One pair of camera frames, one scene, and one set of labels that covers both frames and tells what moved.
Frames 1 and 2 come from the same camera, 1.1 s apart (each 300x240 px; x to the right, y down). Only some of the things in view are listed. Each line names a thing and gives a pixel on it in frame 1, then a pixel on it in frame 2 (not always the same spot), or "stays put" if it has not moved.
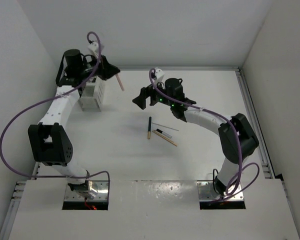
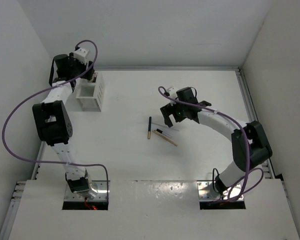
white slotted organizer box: x=91 y=99 stays put
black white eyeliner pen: x=164 y=133 stays put
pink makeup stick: x=120 y=82 to x=94 y=77
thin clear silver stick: x=165 y=126 stays put
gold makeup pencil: x=169 y=139 stays put
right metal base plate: x=206 y=192 stays put
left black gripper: x=106 y=70 to x=71 y=60
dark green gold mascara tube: x=149 y=128 stays put
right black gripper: x=145 y=92 to x=168 y=110
